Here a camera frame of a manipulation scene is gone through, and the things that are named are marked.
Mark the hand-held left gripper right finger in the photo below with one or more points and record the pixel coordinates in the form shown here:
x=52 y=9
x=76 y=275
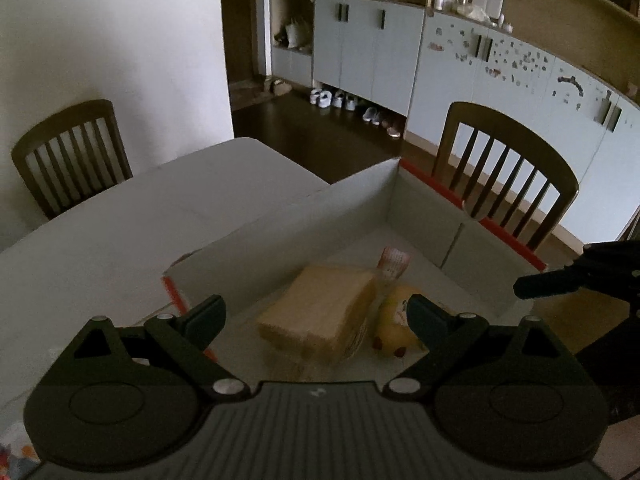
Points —
x=429 y=321

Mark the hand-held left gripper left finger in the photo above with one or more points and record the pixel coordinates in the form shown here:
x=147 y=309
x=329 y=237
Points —
x=206 y=321

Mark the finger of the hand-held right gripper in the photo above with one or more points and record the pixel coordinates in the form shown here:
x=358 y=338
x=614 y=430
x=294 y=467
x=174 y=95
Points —
x=612 y=256
x=550 y=282

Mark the yellow snack packet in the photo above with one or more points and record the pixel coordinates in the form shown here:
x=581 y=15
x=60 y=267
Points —
x=395 y=325

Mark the red cardboard box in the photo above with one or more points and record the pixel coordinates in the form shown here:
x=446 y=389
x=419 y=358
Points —
x=350 y=210

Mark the wooden slat-back chair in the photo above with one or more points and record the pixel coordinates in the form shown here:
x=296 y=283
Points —
x=505 y=175
x=75 y=155

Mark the pale slipper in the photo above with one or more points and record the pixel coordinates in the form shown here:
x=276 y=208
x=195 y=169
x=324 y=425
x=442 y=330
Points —
x=372 y=115
x=393 y=127

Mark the colourful printed cloth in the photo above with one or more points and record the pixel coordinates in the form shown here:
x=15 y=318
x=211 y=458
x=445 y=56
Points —
x=15 y=452

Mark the white sneaker pair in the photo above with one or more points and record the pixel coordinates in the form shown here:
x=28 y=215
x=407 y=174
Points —
x=321 y=98
x=345 y=101

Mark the beige slipper pair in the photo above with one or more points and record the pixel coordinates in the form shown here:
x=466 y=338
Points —
x=277 y=85

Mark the dark wooden door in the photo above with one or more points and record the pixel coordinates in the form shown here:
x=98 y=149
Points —
x=245 y=25

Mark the white bag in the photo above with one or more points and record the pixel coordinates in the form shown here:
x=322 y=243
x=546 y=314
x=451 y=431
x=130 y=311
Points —
x=298 y=35

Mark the grey and wood wall cabinet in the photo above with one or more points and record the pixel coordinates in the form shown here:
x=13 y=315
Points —
x=450 y=60

